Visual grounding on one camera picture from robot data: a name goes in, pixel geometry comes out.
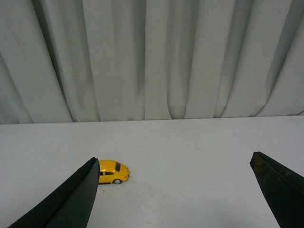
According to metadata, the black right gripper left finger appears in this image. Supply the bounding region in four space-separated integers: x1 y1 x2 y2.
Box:
10 157 100 228

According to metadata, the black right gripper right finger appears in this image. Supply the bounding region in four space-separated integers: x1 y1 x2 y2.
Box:
250 152 304 228

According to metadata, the yellow beetle toy car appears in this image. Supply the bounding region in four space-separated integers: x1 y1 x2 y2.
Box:
98 160 130 184

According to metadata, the grey pleated curtain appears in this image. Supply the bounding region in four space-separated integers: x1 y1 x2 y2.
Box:
0 0 304 124

